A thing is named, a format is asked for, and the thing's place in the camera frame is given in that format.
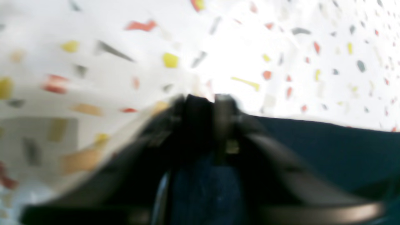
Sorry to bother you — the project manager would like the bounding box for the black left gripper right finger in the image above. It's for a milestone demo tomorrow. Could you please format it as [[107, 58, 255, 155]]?
[[214, 94, 386, 225]]

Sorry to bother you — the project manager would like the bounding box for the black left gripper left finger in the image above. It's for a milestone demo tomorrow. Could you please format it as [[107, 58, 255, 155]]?
[[20, 95, 214, 225]]

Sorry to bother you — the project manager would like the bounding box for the black t-shirt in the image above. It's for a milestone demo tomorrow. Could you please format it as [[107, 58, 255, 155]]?
[[170, 117, 399, 225]]

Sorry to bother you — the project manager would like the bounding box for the terrazzo patterned tablecloth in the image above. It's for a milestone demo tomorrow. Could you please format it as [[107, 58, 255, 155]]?
[[1, 0, 399, 225]]

